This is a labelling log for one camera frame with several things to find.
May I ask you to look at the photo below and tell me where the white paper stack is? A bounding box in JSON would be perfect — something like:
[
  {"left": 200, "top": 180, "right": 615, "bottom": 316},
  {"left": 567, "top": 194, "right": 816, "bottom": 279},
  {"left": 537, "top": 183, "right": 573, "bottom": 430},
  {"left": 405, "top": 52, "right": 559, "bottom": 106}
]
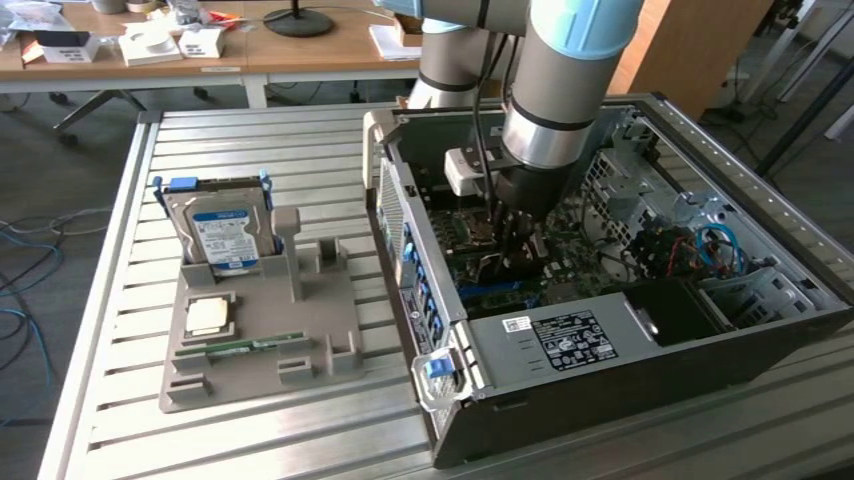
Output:
[{"left": 368, "top": 23, "right": 425, "bottom": 62}]

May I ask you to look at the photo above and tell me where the small white box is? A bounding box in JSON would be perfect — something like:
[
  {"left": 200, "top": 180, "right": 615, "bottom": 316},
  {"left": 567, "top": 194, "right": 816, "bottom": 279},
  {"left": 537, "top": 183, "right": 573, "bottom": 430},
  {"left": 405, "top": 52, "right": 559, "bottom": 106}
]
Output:
[{"left": 177, "top": 27, "right": 226, "bottom": 60}]

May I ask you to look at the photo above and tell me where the black and white labelled box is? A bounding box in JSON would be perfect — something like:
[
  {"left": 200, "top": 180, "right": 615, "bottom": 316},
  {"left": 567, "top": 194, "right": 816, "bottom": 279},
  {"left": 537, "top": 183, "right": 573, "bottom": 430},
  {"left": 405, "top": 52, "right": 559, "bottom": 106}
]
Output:
[{"left": 30, "top": 30, "right": 101, "bottom": 65}]

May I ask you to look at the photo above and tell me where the green motherboard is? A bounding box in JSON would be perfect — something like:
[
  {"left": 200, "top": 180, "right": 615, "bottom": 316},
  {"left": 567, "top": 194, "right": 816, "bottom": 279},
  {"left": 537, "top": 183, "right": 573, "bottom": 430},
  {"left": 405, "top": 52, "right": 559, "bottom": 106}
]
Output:
[{"left": 425, "top": 199, "right": 628, "bottom": 319}]

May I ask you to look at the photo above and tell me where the blue floor cable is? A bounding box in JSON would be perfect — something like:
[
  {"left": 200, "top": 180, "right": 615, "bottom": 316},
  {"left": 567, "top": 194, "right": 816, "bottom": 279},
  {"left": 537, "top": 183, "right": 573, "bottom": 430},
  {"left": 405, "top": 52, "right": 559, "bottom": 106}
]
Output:
[{"left": 0, "top": 219, "right": 65, "bottom": 426}]

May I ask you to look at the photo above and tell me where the blue case release latch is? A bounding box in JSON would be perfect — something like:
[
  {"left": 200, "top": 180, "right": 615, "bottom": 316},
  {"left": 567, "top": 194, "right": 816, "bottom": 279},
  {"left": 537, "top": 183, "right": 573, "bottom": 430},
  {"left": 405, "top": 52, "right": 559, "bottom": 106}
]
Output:
[{"left": 423, "top": 352, "right": 459, "bottom": 381}]

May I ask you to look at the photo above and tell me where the black round stand base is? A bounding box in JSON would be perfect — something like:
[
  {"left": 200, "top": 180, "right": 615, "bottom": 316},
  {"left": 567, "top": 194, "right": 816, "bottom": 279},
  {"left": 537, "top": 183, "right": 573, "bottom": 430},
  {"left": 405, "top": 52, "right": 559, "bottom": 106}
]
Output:
[{"left": 261, "top": 0, "right": 335, "bottom": 39}]

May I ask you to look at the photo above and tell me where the grey floor cable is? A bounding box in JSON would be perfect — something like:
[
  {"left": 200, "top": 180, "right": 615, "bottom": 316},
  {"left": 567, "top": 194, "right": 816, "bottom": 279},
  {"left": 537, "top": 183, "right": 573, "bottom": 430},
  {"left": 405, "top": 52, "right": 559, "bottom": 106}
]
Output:
[{"left": 0, "top": 207, "right": 112, "bottom": 239}]

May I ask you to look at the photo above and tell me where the dark metal table leg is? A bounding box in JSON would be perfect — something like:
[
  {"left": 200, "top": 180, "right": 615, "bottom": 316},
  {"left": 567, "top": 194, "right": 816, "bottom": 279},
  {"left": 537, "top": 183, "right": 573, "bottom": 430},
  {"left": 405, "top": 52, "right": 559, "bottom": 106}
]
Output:
[{"left": 756, "top": 64, "right": 854, "bottom": 177}]

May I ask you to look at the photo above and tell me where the metal CPU socket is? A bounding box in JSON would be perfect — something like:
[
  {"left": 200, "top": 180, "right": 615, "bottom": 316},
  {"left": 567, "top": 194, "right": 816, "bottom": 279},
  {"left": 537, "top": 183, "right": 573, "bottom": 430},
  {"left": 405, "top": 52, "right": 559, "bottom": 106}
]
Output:
[{"left": 456, "top": 207, "right": 500, "bottom": 246}]

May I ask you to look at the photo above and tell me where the green graphics card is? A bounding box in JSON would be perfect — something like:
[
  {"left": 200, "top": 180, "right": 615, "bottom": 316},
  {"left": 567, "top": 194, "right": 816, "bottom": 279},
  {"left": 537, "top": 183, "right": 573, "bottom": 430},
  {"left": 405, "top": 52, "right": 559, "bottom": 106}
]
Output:
[{"left": 452, "top": 249, "right": 539, "bottom": 287}]

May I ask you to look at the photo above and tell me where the silver CPU chip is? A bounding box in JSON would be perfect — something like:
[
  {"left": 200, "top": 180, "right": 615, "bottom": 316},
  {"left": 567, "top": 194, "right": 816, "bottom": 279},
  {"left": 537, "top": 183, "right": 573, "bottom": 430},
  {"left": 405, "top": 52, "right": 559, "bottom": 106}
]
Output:
[{"left": 184, "top": 298, "right": 232, "bottom": 336}]

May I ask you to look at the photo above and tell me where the wooden desk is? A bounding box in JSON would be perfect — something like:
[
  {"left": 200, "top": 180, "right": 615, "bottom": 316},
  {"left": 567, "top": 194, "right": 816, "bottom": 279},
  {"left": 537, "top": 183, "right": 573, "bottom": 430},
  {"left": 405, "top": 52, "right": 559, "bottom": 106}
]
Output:
[{"left": 0, "top": 0, "right": 612, "bottom": 109}]

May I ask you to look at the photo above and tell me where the hard disk with blue carrier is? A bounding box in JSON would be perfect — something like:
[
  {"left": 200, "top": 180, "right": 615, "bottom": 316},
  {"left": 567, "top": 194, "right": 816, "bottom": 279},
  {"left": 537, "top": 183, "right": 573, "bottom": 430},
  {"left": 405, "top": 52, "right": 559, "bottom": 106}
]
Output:
[{"left": 150, "top": 169, "right": 278, "bottom": 279}]

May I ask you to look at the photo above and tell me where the brown cardboard box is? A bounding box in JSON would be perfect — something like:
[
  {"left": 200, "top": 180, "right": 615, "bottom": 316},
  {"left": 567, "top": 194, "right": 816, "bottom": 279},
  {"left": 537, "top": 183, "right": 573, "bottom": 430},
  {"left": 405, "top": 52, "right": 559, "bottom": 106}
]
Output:
[{"left": 392, "top": 12, "right": 428, "bottom": 36}]

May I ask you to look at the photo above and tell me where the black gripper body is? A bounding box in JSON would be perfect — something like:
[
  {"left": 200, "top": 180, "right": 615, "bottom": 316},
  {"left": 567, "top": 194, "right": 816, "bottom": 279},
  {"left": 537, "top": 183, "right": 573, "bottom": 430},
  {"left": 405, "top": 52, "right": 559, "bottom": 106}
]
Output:
[{"left": 492, "top": 163, "right": 569, "bottom": 222}]

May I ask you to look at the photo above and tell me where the blue disk wire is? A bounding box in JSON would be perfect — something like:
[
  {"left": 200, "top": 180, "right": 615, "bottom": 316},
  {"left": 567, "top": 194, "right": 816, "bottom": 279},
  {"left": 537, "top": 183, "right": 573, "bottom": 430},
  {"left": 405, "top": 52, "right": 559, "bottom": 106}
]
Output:
[{"left": 692, "top": 224, "right": 748, "bottom": 279}]

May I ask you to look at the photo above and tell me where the wooden cabinet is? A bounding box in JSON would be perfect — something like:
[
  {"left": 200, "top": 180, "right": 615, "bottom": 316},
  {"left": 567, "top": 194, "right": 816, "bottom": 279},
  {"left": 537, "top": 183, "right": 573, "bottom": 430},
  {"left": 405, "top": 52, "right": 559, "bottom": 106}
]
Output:
[{"left": 603, "top": 0, "right": 779, "bottom": 121}]

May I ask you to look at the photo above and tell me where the red disk wire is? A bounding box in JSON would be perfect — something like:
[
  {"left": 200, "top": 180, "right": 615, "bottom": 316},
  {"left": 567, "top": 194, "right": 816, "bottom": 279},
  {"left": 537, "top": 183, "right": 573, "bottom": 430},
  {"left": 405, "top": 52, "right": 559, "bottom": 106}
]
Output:
[{"left": 669, "top": 234, "right": 708, "bottom": 276}]

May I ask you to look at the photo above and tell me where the grey power supply unit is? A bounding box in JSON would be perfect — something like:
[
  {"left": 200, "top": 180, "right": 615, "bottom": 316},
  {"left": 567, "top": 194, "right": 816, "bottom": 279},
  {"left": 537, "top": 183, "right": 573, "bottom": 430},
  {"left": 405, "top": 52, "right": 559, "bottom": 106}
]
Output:
[{"left": 465, "top": 292, "right": 661, "bottom": 394}]

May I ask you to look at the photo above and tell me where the loose green RAM stick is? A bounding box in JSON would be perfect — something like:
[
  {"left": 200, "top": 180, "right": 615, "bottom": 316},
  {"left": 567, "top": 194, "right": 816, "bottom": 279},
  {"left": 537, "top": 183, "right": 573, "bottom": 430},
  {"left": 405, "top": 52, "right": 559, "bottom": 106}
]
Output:
[{"left": 176, "top": 335, "right": 308, "bottom": 357}]

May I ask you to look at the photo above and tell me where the silver disk bay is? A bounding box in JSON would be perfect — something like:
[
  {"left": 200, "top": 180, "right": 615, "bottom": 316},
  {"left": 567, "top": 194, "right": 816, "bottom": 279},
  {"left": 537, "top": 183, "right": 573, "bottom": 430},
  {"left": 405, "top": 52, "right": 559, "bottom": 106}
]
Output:
[{"left": 696, "top": 267, "right": 826, "bottom": 331}]

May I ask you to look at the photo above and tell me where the open black PC case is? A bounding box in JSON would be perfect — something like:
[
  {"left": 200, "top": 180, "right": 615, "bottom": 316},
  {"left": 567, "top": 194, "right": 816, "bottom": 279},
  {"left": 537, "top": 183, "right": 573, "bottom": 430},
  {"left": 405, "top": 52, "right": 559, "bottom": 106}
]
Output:
[{"left": 361, "top": 92, "right": 854, "bottom": 470}]

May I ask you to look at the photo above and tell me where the grey parts rack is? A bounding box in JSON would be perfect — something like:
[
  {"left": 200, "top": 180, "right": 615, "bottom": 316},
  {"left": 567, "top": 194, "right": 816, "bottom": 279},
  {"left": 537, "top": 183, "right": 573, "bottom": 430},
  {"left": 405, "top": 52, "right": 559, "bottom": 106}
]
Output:
[{"left": 157, "top": 207, "right": 367, "bottom": 415}]

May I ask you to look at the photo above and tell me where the long PCIe expansion slot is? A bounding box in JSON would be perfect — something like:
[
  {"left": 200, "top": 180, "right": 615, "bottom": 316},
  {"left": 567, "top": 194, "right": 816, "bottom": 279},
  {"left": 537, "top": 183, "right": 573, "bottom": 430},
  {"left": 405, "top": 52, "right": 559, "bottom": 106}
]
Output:
[{"left": 457, "top": 280, "right": 528, "bottom": 297}]

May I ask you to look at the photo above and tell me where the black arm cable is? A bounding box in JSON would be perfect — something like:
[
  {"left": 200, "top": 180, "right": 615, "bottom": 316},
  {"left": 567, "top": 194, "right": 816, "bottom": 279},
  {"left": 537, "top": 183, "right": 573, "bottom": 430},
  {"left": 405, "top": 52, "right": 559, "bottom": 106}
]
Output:
[{"left": 471, "top": 29, "right": 513, "bottom": 221}]

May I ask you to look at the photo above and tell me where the white box with tape roll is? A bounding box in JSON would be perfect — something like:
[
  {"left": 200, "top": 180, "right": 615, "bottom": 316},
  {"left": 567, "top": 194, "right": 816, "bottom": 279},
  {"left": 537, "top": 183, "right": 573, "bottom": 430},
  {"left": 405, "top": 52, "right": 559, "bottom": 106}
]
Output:
[{"left": 117, "top": 22, "right": 185, "bottom": 67}]

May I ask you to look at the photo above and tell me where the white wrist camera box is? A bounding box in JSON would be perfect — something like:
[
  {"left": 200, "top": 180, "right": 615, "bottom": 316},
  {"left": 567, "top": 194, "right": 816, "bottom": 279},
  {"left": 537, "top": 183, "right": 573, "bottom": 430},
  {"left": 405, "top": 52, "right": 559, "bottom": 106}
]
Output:
[{"left": 443, "top": 147, "right": 508, "bottom": 197}]

